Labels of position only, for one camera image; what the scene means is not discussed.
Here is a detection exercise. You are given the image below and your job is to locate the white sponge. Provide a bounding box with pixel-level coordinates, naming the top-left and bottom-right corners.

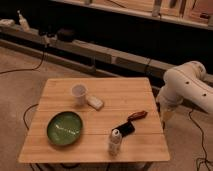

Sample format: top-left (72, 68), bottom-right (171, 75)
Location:
top-left (87, 96), bottom-right (104, 110)

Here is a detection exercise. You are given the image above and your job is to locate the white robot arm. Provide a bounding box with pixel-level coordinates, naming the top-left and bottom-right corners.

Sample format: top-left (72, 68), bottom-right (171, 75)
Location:
top-left (156, 61), bottom-right (213, 124)

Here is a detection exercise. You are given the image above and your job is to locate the green ceramic bowl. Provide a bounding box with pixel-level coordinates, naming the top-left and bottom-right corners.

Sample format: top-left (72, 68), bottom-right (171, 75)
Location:
top-left (46, 111), bottom-right (83, 146)

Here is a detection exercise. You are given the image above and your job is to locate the translucent plastic cup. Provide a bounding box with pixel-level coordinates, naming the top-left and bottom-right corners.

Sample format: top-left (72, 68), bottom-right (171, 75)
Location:
top-left (71, 84), bottom-right (87, 106)

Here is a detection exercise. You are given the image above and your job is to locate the wooden table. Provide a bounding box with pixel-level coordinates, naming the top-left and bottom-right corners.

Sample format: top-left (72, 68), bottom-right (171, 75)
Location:
top-left (18, 77), bottom-right (170, 163)

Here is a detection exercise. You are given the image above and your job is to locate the white plastic bottle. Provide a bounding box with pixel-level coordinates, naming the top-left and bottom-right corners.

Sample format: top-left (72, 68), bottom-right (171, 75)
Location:
top-left (108, 129), bottom-right (122, 155)

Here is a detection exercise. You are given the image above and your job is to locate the black round object on ledge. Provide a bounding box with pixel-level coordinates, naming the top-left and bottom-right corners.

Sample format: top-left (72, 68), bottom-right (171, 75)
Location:
top-left (57, 29), bottom-right (76, 42)

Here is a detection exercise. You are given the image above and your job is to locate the white spray bottle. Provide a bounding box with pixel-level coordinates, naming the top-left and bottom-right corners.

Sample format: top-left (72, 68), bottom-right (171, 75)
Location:
top-left (17, 11), bottom-right (30, 31)

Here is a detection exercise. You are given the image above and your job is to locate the brown wooden-handled tool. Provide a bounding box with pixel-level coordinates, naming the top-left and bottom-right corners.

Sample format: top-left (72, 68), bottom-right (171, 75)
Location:
top-left (127, 111), bottom-right (148, 121)

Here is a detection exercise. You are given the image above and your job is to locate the black cable on floor left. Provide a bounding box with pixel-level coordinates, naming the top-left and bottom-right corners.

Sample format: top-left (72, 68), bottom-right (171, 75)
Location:
top-left (0, 45), bottom-right (48, 76)

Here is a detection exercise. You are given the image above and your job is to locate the black cable on floor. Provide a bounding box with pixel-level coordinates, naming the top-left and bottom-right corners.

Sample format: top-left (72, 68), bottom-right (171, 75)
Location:
top-left (0, 45), bottom-right (48, 76)
top-left (187, 108), bottom-right (213, 171)

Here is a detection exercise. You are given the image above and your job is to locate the black cable under table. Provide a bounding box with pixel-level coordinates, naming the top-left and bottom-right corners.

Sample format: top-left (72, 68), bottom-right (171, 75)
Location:
top-left (22, 103), bottom-right (40, 130)

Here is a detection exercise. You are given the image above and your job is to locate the black cable on floor right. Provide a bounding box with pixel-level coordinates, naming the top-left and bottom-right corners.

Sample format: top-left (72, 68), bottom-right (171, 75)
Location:
top-left (187, 108), bottom-right (213, 171)

